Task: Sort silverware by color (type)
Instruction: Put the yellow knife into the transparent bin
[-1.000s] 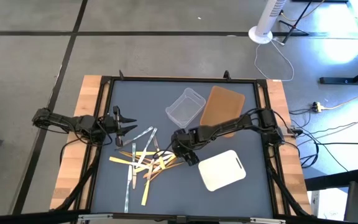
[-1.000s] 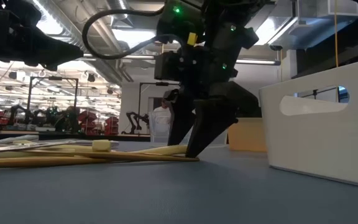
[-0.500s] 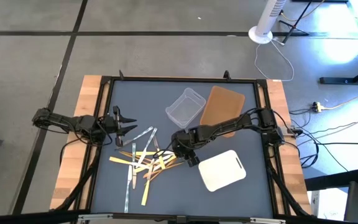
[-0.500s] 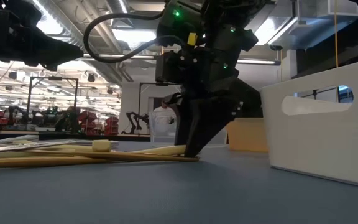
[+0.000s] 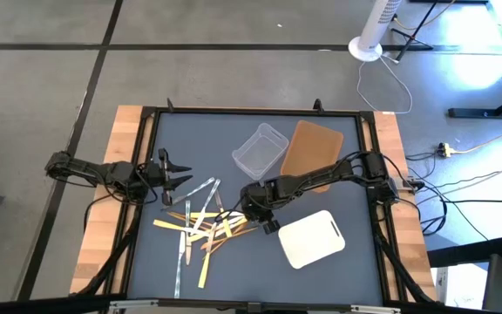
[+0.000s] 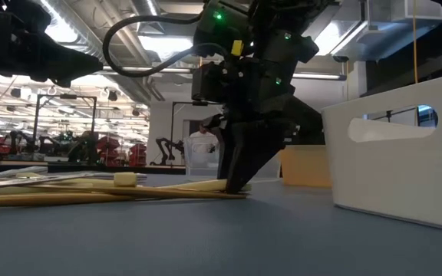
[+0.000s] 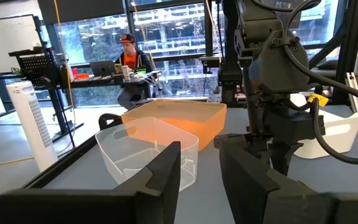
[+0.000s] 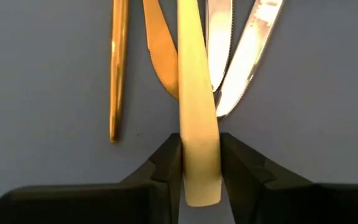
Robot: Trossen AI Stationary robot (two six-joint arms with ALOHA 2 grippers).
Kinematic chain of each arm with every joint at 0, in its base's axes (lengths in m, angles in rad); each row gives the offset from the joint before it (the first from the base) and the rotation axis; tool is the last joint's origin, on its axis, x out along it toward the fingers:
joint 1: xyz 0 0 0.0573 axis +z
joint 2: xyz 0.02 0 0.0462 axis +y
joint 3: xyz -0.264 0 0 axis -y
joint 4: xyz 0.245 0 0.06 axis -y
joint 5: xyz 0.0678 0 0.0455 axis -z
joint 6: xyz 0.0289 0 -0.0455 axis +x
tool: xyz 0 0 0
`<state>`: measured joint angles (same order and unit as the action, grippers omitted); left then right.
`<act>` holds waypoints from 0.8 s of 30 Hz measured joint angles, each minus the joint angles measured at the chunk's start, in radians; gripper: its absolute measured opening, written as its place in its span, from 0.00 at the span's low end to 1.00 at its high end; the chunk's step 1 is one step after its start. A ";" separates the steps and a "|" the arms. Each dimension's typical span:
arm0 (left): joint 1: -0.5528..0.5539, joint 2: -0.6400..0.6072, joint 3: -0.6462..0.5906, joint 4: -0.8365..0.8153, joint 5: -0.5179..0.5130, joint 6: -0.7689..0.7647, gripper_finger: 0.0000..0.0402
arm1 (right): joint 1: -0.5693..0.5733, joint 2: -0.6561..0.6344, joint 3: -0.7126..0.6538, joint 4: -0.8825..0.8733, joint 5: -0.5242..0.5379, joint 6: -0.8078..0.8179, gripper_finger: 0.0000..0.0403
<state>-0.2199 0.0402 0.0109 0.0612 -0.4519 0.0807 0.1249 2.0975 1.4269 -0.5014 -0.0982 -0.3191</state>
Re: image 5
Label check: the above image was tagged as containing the orange plastic bin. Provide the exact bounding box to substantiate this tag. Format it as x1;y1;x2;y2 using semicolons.
280;119;345;194

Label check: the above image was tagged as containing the teal white handled cutlery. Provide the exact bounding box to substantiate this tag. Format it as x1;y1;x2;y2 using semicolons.
184;200;192;266
161;176;216;212
191;178;222;236
173;229;186;300

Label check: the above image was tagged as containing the black cable bundle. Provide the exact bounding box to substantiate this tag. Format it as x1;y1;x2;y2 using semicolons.
405;150;502;242

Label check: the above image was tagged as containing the black bar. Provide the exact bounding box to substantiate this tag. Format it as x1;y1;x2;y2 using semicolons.
427;235;502;269

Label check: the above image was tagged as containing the black tripod stand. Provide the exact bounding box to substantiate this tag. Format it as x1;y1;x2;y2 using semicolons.
390;0;435;62

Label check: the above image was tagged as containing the orange extension cable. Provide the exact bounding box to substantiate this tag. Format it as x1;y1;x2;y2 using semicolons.
453;120;502;154

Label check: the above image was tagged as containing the clear plastic bin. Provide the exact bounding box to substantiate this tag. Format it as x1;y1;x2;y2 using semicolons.
231;122;290;181

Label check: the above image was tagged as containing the black table frame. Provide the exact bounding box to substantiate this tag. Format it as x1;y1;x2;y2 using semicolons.
70;98;438;314

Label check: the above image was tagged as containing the white fan cable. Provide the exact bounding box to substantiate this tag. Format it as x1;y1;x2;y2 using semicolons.
356;54;414;116

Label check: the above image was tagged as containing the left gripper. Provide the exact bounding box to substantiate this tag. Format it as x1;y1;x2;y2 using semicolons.
143;147;194;208

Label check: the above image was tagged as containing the yellow power plug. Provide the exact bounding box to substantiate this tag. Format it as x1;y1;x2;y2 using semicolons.
436;141;457;159

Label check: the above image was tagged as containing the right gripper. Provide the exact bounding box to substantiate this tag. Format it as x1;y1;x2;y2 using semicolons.
238;179;282;236

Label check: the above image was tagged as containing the black stand base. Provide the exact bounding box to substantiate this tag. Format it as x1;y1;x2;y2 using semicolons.
447;65;502;119

